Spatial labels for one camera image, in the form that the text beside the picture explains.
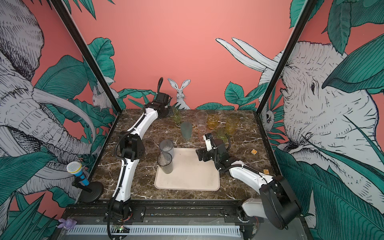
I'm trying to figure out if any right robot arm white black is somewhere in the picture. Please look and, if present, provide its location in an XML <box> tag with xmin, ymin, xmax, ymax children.
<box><xmin>196</xmin><ymin>134</ymin><xmax>302</xmax><ymax>230</ymax></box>

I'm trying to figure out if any beige plastic tray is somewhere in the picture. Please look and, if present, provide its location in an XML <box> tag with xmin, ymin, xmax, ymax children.
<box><xmin>154</xmin><ymin>148</ymin><xmax>220</xmax><ymax>192</ymax></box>

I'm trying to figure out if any teal frosted tumbler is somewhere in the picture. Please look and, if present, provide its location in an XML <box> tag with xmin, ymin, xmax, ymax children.
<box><xmin>181</xmin><ymin>122</ymin><xmax>193</xmax><ymax>140</ymax></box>

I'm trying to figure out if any purple small toy figure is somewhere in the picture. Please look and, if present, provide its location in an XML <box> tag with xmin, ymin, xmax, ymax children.
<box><xmin>57</xmin><ymin>218</ymin><xmax>78</xmax><ymax>230</ymax></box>

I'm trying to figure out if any amber faceted tumbler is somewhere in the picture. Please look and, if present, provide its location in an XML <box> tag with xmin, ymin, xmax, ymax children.
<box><xmin>207</xmin><ymin>114</ymin><xmax>219</xmax><ymax>130</ymax></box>

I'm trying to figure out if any black frame post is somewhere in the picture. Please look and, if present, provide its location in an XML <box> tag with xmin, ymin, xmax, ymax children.
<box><xmin>255</xmin><ymin>0</ymin><xmax>319</xmax><ymax>115</ymax></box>
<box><xmin>51</xmin><ymin>0</ymin><xmax>122</xmax><ymax>114</ymax></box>

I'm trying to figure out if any pink faceted short tumbler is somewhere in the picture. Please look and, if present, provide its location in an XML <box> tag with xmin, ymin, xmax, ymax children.
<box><xmin>197</xmin><ymin>125</ymin><xmax>208</xmax><ymax>136</ymax></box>

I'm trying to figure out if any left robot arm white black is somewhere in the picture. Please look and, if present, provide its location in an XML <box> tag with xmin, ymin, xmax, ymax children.
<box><xmin>107</xmin><ymin>102</ymin><xmax>173</xmax><ymax>222</ymax></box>

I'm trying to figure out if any dark smoky transparent tumbler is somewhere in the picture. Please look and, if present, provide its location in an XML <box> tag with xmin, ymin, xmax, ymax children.
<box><xmin>157</xmin><ymin>153</ymin><xmax>173</xmax><ymax>174</ymax></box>

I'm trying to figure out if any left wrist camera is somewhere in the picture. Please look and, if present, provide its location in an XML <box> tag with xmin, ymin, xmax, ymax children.
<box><xmin>153</xmin><ymin>93</ymin><xmax>172</xmax><ymax>105</ymax></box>

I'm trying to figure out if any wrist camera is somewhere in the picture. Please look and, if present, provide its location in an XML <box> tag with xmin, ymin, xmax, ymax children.
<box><xmin>153</xmin><ymin>93</ymin><xmax>172</xmax><ymax>105</ymax></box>
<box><xmin>203</xmin><ymin>133</ymin><xmax>213</xmax><ymax>152</ymax></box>

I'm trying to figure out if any clear pink tall tumbler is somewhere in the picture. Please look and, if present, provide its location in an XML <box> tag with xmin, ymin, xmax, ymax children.
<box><xmin>196</xmin><ymin>111</ymin><xmax>208</xmax><ymax>126</ymax></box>

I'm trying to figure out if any black left frame post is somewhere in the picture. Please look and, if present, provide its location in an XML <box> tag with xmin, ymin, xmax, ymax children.
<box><xmin>51</xmin><ymin>0</ymin><xmax>122</xmax><ymax>114</ymax></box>

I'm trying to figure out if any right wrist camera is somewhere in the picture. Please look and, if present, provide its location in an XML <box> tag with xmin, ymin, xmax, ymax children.
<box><xmin>203</xmin><ymin>133</ymin><xmax>213</xmax><ymax>152</ymax></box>

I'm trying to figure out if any black front frame rail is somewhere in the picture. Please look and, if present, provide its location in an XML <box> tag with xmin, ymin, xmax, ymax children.
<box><xmin>64</xmin><ymin>198</ymin><xmax>304</xmax><ymax>224</ymax></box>

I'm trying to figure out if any yellow tall tumbler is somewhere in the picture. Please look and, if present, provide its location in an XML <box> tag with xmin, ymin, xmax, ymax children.
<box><xmin>225</xmin><ymin>115</ymin><xmax>239</xmax><ymax>135</ymax></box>

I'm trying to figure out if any light green faceted tumbler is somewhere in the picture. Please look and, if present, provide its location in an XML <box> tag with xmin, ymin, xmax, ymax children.
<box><xmin>171</xmin><ymin>108</ymin><xmax>182</xmax><ymax>124</ymax></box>

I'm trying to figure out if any blue-grey transparent tumbler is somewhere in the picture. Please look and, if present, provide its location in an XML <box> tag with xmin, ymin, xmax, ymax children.
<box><xmin>159</xmin><ymin>140</ymin><xmax>175</xmax><ymax>158</ymax></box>

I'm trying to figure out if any white ribbed vent strip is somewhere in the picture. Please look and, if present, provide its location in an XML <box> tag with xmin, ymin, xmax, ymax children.
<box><xmin>68</xmin><ymin>225</ymin><xmax>242</xmax><ymax>238</ymax></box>

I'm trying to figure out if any black right frame post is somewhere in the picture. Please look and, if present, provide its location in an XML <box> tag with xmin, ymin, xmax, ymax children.
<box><xmin>255</xmin><ymin>0</ymin><xmax>319</xmax><ymax>115</ymax></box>

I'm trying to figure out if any green short tumbler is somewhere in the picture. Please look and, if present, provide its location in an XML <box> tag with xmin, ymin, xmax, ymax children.
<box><xmin>217</xmin><ymin>128</ymin><xmax>229</xmax><ymax>143</ymax></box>

